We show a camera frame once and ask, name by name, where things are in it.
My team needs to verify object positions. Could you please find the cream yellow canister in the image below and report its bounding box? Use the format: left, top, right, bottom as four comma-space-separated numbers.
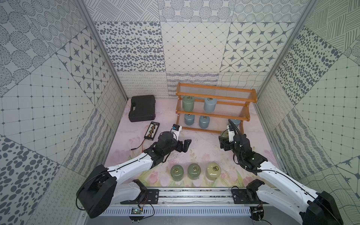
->
205, 162, 222, 181

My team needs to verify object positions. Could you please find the green canister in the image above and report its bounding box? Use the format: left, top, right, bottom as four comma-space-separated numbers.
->
182, 96, 195, 112
170, 165, 184, 182
221, 129, 229, 140
187, 163, 201, 180

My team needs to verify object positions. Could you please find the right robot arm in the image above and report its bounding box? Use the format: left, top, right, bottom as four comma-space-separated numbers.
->
218, 133, 344, 225

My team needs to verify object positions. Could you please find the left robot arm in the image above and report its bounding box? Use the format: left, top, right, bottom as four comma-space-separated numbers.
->
75, 131, 192, 218

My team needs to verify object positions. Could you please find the wooden three-tier shelf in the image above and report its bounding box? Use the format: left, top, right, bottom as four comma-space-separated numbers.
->
175, 83, 258, 134

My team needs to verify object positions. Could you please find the black battery holder tray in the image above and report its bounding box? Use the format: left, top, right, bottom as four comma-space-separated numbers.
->
144, 121, 160, 141

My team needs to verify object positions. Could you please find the blue canister bottom left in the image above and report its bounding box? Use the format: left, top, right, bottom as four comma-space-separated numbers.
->
184, 114, 195, 126

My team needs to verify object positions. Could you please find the blue canister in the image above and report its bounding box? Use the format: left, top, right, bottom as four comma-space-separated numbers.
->
231, 119, 242, 127
203, 97, 217, 113
199, 116, 210, 129
184, 114, 195, 126

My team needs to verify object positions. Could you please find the blue canister bottom right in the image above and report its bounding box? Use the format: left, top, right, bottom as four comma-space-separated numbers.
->
231, 119, 242, 127

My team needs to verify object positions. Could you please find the blue canister bottom centre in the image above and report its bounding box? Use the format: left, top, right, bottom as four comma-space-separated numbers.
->
199, 116, 210, 129

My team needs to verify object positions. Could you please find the floral pink table mat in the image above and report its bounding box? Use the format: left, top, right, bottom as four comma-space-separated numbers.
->
105, 101, 281, 188

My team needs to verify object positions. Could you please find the black plastic tool case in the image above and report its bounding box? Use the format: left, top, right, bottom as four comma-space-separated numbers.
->
128, 95, 156, 122

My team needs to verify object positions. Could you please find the blue canister middle centre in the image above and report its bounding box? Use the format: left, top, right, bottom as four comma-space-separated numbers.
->
203, 97, 217, 113

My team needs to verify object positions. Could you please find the green circuit board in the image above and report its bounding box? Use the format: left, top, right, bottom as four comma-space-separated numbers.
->
129, 208, 143, 221

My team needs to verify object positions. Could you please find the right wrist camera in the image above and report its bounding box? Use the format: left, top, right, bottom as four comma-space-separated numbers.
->
227, 126, 236, 143

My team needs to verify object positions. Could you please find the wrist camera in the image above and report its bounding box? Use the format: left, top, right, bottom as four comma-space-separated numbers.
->
227, 126, 236, 143
170, 124, 182, 140

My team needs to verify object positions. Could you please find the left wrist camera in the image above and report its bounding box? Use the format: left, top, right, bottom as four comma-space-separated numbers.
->
170, 124, 182, 140

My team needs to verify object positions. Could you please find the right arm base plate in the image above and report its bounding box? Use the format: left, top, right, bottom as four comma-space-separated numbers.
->
230, 187, 261, 205

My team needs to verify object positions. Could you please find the aluminium mounting rail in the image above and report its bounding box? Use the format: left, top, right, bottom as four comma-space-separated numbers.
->
80, 187, 311, 207

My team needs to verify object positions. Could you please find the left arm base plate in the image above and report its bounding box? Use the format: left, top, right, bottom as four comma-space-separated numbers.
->
121, 189, 159, 205

